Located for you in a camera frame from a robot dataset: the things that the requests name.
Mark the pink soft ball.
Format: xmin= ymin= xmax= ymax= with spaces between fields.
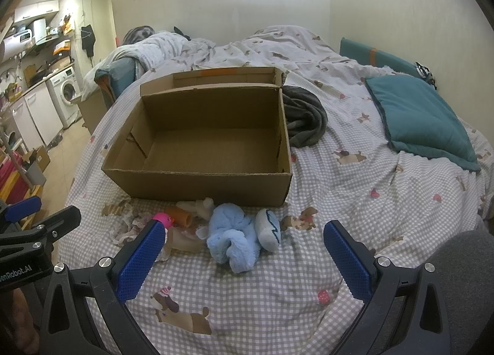
xmin=153 ymin=212 xmax=173 ymax=230

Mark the brown soft tube toy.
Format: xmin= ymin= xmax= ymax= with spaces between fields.
xmin=165 ymin=205 xmax=193 ymax=228

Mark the beige cloth with tag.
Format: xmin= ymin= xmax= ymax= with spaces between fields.
xmin=161 ymin=228 xmax=206 ymax=261

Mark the white fluffy plush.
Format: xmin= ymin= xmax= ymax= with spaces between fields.
xmin=176 ymin=197 xmax=215 ymax=221

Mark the white and blue sock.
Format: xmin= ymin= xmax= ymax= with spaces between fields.
xmin=254 ymin=209 xmax=281 ymax=253

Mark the light blue fluffy plush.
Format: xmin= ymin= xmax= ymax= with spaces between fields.
xmin=206 ymin=203 xmax=260 ymax=274

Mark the small cardboard box on floor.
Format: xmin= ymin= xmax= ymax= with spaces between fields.
xmin=23 ymin=146 xmax=50 ymax=172

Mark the checked dog print bedsheet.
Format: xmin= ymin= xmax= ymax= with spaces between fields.
xmin=57 ymin=25 xmax=494 ymax=355

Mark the white washing machine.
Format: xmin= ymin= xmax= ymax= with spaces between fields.
xmin=47 ymin=66 xmax=81 ymax=129

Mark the open brown cardboard box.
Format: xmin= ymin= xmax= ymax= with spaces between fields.
xmin=102 ymin=67 xmax=292 ymax=207

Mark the black garment hanging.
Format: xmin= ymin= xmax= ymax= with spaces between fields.
xmin=80 ymin=25 xmax=95 ymax=58

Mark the dark grey folded cloth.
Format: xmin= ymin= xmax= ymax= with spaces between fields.
xmin=282 ymin=85 xmax=327 ymax=148

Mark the teal headboard cushion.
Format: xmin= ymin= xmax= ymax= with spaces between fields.
xmin=340 ymin=38 xmax=420 ymax=77

